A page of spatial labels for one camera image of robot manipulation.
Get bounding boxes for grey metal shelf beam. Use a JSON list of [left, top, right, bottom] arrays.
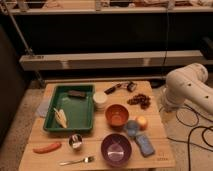
[[19, 50, 213, 71]]

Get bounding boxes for silver fork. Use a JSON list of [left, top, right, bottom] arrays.
[[59, 156, 95, 166]]

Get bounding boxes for purple bowl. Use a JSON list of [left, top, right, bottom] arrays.
[[101, 134, 132, 167]]

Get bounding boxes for blue round scrubber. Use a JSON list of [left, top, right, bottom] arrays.
[[124, 120, 140, 138]]

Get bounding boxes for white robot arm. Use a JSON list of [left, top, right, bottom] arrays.
[[162, 63, 213, 115]]

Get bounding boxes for blue sponge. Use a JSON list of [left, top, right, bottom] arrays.
[[135, 134, 155, 157]]

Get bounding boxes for small dark clip object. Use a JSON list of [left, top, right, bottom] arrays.
[[123, 81, 137, 92]]

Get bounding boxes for orange carrot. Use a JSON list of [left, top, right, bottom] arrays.
[[33, 142, 62, 154]]

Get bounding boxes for small metal cup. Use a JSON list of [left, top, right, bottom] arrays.
[[69, 134, 83, 150]]

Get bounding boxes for orange bowl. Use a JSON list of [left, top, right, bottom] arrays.
[[105, 104, 129, 127]]

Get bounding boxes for dark grape bunch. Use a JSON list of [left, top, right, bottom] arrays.
[[127, 93, 151, 110]]

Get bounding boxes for green plastic tray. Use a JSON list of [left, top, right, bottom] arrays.
[[43, 85, 94, 133]]

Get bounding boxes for dark eraser block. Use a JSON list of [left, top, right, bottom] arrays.
[[68, 90, 86, 98]]

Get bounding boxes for black floor cables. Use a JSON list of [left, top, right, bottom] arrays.
[[159, 103, 213, 171]]

